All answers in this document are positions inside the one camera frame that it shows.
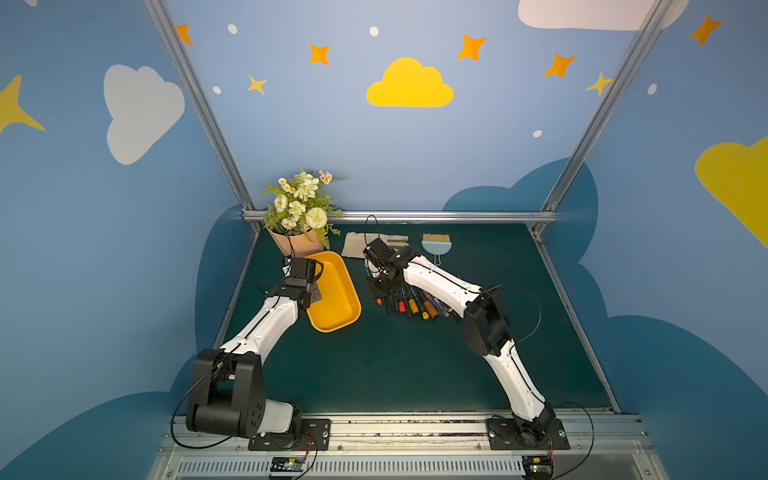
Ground yellow plastic storage box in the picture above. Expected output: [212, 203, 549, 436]
[307, 251, 362, 333]

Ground orange brown handle screwdriver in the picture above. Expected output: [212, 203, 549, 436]
[423, 292, 439, 318]

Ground black ribbed handle screwdriver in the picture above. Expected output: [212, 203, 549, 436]
[385, 295, 398, 315]

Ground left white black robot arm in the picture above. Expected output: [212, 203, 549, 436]
[186, 284, 312, 444]

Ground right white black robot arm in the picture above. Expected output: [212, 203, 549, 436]
[364, 247, 556, 448]

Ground beige work glove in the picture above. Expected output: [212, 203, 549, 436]
[341, 232, 409, 259]

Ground small blue brush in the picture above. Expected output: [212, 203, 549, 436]
[421, 233, 452, 266]

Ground pink pot with flowers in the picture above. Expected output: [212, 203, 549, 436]
[262, 170, 340, 257]

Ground left circuit board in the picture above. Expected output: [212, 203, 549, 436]
[269, 457, 305, 477]

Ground circuit board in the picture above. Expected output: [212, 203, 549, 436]
[522, 456, 554, 480]
[269, 457, 305, 477]

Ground right circuit board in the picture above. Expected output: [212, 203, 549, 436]
[522, 456, 554, 480]

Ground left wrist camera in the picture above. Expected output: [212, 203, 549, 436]
[283, 257, 324, 288]

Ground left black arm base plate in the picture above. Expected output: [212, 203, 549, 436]
[248, 418, 332, 451]

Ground aluminium back frame bar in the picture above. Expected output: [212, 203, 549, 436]
[242, 209, 559, 224]

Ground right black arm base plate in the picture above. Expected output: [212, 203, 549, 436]
[485, 415, 571, 451]

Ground left aluminium frame post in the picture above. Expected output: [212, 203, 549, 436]
[143, 0, 255, 210]

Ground aluminium frame post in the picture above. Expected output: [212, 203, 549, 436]
[143, 0, 255, 210]
[541, 0, 674, 215]

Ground aluminium front rail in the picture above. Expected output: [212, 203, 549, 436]
[148, 408, 668, 479]

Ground right aluminium frame post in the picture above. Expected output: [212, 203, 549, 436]
[541, 0, 674, 215]

